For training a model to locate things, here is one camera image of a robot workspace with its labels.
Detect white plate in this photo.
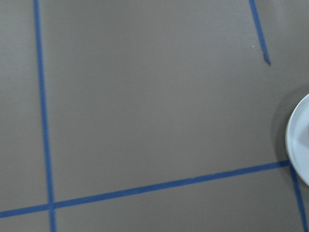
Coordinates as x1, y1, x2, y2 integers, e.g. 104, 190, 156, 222
285, 95, 309, 185

